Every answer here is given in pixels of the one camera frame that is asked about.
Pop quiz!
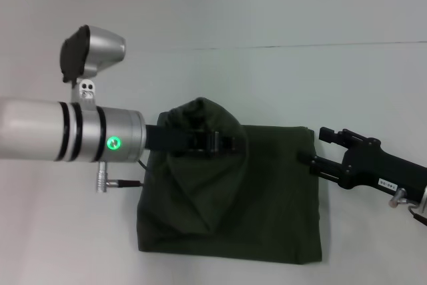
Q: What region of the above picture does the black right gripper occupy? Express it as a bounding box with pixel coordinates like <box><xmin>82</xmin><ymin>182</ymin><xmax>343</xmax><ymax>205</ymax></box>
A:
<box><xmin>297</xmin><ymin>125</ymin><xmax>427</xmax><ymax>203</ymax></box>

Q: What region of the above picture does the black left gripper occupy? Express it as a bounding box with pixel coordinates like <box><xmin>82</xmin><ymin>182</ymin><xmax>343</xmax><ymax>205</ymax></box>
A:
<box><xmin>145</xmin><ymin>123</ymin><xmax>242</xmax><ymax>158</ymax></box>

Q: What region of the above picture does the dark green FREE t-shirt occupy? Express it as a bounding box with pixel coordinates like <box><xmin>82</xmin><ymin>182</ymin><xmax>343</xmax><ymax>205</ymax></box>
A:
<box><xmin>136</xmin><ymin>97</ymin><xmax>327</xmax><ymax>265</ymax></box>

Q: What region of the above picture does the left arm connector cable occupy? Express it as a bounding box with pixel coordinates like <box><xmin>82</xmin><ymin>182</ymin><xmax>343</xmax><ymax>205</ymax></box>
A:
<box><xmin>95</xmin><ymin>159</ymin><xmax>149</xmax><ymax>195</ymax></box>

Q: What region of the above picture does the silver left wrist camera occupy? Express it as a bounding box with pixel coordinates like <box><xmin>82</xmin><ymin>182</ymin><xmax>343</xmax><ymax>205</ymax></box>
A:
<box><xmin>59</xmin><ymin>24</ymin><xmax>127</xmax><ymax>111</ymax></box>

